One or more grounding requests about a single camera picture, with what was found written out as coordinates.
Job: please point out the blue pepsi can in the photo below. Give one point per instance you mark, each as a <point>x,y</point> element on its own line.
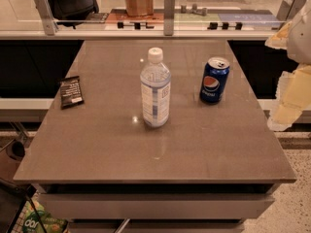
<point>214,79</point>

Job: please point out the green snack bag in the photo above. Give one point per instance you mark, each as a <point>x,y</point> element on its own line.
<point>38,220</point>

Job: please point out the metal glass railing post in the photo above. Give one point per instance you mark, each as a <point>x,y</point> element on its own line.
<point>45,13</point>
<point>290,9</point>
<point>168,25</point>

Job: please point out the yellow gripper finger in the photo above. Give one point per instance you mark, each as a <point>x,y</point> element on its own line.
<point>279,40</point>
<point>293,96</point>

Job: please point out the clear plastic water bottle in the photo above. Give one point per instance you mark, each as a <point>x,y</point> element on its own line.
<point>155,79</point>

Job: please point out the black rxbar chocolate wrapper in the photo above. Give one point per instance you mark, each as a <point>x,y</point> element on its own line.
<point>70,92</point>

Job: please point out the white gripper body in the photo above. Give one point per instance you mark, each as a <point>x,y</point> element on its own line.
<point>301,38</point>

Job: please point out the grey table drawer unit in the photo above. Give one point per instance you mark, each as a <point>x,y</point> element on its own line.
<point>139,210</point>

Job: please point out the black office chair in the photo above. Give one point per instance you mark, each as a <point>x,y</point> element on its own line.
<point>72,12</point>

